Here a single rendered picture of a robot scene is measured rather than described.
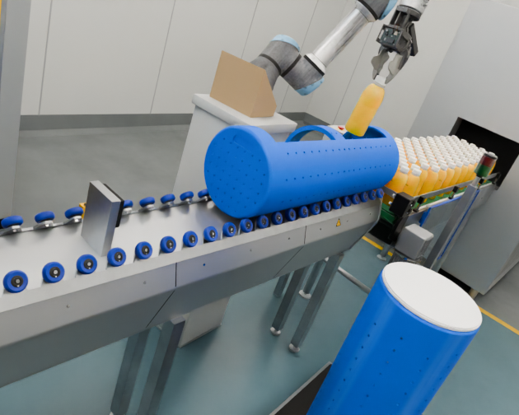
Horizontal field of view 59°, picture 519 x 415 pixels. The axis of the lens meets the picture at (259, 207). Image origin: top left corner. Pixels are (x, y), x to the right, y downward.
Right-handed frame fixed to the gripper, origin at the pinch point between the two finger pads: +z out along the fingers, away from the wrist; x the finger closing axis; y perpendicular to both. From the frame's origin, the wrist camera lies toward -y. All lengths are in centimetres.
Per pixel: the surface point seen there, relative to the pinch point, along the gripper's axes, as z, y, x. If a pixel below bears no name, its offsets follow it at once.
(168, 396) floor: 149, 1, -27
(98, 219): 60, 72, -13
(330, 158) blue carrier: 29.4, -1.5, -5.6
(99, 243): 65, 71, -11
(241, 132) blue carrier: 31.2, 31.8, -17.1
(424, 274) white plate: 47, -1, 40
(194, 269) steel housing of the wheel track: 69, 44, -3
